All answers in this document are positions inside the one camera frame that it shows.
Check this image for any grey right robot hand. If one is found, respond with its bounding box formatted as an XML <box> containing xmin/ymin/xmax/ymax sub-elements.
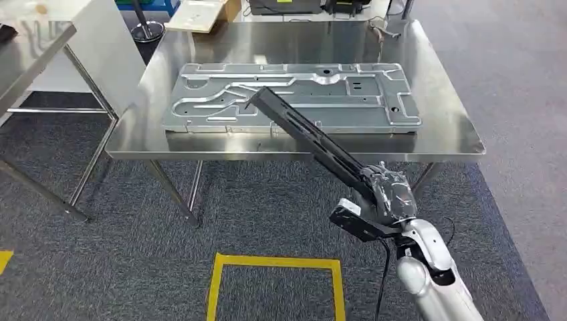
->
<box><xmin>352</xmin><ymin>161</ymin><xmax>419</xmax><ymax>227</ymax></box>

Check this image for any long black metal bracket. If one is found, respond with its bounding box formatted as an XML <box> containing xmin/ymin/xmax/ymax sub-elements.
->
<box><xmin>244</xmin><ymin>86</ymin><xmax>378</xmax><ymax>207</ymax></box>

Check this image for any large stamped metal panel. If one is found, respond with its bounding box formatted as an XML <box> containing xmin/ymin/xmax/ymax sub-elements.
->
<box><xmin>162</xmin><ymin>62</ymin><xmax>423</xmax><ymax>135</ymax></box>

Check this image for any small black device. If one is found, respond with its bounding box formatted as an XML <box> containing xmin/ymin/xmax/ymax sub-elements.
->
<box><xmin>324</xmin><ymin>0</ymin><xmax>372</xmax><ymax>15</ymax></box>

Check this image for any wide black device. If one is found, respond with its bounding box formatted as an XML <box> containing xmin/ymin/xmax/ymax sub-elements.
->
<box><xmin>247</xmin><ymin>0</ymin><xmax>325</xmax><ymax>17</ymax></box>

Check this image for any stainless steel bench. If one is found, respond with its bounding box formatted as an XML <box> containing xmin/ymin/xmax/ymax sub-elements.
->
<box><xmin>104</xmin><ymin>18</ymin><xmax>487</xmax><ymax>227</ymax></box>

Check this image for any cardboard box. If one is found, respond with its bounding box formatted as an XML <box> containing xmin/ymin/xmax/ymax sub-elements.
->
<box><xmin>165</xmin><ymin>0</ymin><xmax>243</xmax><ymax>35</ymax></box>

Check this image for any black round stand base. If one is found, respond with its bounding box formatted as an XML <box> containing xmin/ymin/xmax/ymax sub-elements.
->
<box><xmin>130</xmin><ymin>0</ymin><xmax>166</xmax><ymax>44</ymax></box>

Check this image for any white cabinet panel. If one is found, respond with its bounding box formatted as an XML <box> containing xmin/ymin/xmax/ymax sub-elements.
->
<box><xmin>25</xmin><ymin>0</ymin><xmax>148</xmax><ymax>120</ymax></box>

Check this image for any steel side table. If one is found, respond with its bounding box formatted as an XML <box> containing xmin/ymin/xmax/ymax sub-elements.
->
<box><xmin>0</xmin><ymin>19</ymin><xmax>120</xmax><ymax>223</ymax></box>

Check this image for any yellow floor tape corner piece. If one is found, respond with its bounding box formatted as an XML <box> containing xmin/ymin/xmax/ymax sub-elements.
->
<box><xmin>0</xmin><ymin>249</ymin><xmax>15</xmax><ymax>276</ymax></box>

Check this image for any black object on side table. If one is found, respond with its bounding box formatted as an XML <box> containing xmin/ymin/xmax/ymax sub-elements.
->
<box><xmin>0</xmin><ymin>23</ymin><xmax>19</xmax><ymax>45</ymax></box>

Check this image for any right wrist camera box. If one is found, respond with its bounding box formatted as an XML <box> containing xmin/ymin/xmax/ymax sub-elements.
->
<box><xmin>328</xmin><ymin>198</ymin><xmax>405</xmax><ymax>243</ymax></box>

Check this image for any thin black cable loop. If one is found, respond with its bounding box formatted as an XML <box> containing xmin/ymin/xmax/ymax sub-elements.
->
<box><xmin>442</xmin><ymin>216</ymin><xmax>457</xmax><ymax>247</ymax></box>

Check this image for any black cable at right wrist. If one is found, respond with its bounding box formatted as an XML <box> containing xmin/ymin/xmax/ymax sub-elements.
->
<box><xmin>374</xmin><ymin>239</ymin><xmax>393</xmax><ymax>321</ymax></box>

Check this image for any grey cable on bench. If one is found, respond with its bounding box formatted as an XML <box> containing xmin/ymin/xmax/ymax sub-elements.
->
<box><xmin>366</xmin><ymin>15</ymin><xmax>403</xmax><ymax>41</ymax></box>

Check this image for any blue frame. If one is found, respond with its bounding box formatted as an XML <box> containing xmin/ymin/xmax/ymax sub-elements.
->
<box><xmin>115</xmin><ymin>0</ymin><xmax>181</xmax><ymax>17</ymax></box>

